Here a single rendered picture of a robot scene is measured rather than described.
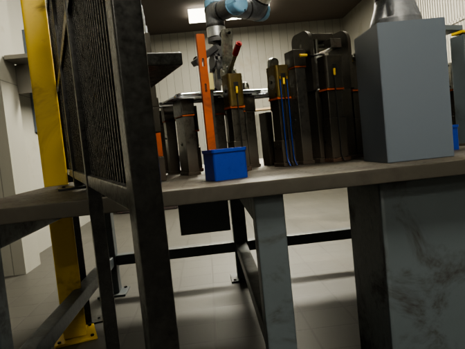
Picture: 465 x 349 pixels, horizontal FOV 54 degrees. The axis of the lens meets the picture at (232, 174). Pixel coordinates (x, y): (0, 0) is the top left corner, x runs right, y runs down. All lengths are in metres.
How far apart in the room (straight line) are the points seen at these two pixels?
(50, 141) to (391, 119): 1.42
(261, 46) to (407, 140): 7.21
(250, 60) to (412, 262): 7.27
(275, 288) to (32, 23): 1.54
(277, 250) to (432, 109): 0.61
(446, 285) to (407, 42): 0.70
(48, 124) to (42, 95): 0.13
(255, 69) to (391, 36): 7.06
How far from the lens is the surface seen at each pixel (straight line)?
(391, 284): 1.39
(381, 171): 1.23
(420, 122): 1.43
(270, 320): 1.28
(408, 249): 1.39
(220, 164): 1.30
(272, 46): 8.54
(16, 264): 3.80
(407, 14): 1.48
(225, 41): 1.71
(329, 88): 1.68
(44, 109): 2.15
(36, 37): 2.20
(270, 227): 1.22
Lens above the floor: 0.80
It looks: 4 degrees down
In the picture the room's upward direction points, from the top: 6 degrees counter-clockwise
